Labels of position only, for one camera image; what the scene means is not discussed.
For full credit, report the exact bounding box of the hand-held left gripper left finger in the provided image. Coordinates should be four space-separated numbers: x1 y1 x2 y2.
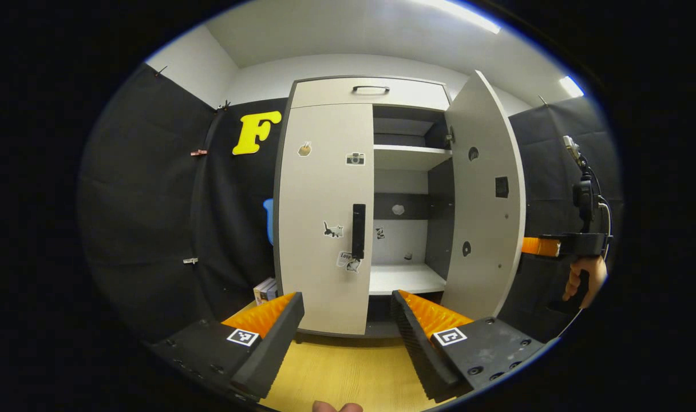
148 292 306 401

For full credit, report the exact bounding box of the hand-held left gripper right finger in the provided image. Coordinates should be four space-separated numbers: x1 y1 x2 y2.
390 290 549 404

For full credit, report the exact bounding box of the grey double-door shoe cabinet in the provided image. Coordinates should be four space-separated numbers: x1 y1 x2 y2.
272 76 455 338

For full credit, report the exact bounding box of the camera-sticker shoe cabinet door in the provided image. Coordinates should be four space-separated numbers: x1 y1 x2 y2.
276 103 375 336

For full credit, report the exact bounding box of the white cabinet shelf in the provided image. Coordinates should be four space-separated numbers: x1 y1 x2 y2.
369 263 447 295
374 144 453 171

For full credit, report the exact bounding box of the beige cabinet drawer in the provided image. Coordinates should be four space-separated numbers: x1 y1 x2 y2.
291 78 452 111

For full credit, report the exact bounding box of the small printed cardboard box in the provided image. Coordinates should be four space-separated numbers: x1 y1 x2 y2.
253 278 279 307

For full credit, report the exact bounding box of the black door handle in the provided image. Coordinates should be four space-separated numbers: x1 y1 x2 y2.
351 204 366 260

